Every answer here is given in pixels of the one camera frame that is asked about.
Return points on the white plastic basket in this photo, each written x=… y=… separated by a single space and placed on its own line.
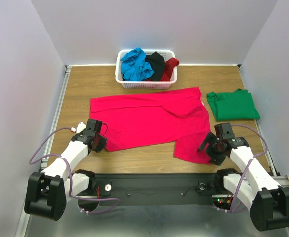
x=166 y=54

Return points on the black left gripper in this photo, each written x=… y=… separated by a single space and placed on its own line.
x=101 y=146

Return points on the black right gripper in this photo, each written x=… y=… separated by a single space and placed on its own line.
x=210 y=144

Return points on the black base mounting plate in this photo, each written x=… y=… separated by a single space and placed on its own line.
x=158 y=189

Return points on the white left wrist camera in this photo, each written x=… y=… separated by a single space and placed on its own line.
x=79 y=128

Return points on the aluminium frame rail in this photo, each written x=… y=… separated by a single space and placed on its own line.
x=49 y=143
x=269 y=158

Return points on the aluminium frame rail left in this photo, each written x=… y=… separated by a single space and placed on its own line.
x=49 y=143

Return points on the blue t shirt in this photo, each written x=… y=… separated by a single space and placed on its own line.
x=134 y=66

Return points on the dark red t shirt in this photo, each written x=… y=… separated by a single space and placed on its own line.
x=169 y=67

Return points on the black t shirt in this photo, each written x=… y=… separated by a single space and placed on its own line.
x=157 y=64

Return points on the aluminium frame rail right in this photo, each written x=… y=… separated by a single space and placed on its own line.
x=269 y=158

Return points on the pink red t shirt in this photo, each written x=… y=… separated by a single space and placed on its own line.
x=137 y=120

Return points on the green folded t shirt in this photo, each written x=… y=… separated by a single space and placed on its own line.
x=237 y=105

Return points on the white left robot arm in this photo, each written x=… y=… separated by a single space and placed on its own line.
x=49 y=191

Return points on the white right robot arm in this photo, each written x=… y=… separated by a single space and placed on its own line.
x=266 y=199

